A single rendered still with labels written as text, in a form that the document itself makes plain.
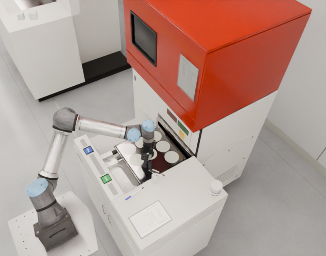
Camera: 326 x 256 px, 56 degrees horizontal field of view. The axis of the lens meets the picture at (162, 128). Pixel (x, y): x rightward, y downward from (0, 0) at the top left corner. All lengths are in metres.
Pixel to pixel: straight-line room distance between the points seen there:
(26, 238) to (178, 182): 0.96
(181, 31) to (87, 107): 2.35
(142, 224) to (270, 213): 1.60
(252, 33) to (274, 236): 1.94
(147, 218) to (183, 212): 0.21
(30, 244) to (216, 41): 1.53
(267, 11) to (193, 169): 1.02
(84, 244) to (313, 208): 2.18
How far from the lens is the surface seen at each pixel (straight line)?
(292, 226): 3.14
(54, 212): 1.81
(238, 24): 1.68
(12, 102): 4.06
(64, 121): 1.70
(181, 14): 1.69
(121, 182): 2.05
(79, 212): 2.06
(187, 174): 1.99
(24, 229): 2.10
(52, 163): 1.89
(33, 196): 1.80
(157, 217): 1.84
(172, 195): 1.91
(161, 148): 2.17
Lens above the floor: 2.64
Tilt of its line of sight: 50 degrees down
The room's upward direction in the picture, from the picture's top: 3 degrees clockwise
